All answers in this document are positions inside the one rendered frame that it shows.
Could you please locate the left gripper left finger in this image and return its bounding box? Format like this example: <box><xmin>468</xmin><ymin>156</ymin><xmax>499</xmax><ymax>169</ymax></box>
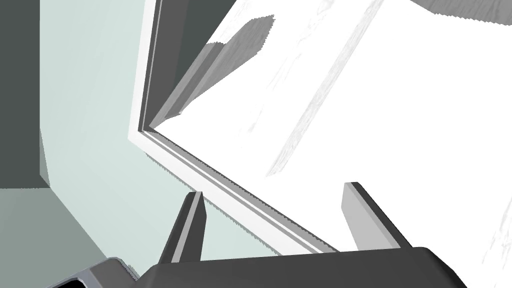
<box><xmin>158</xmin><ymin>191</ymin><xmax>207</xmax><ymax>265</ymax></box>

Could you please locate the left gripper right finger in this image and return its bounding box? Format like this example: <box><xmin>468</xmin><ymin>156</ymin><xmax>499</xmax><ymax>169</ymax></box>
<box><xmin>340</xmin><ymin>181</ymin><xmax>413</xmax><ymax>253</ymax></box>

